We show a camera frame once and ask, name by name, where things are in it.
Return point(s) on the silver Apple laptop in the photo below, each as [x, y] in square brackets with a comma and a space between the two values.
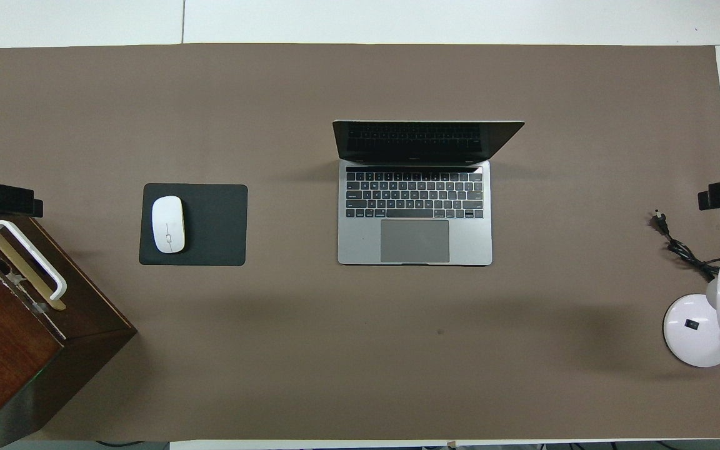
[416, 240]

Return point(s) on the white desk lamp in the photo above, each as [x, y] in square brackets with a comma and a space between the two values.
[691, 325]

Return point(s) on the dark wooden box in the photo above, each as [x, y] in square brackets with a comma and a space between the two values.
[4, 337]

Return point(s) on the white computer mouse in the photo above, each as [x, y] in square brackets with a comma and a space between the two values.
[168, 225]

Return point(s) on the black mouse pad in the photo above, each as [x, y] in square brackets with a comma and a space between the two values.
[216, 225]

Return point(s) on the brown table mat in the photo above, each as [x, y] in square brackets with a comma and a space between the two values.
[360, 94]

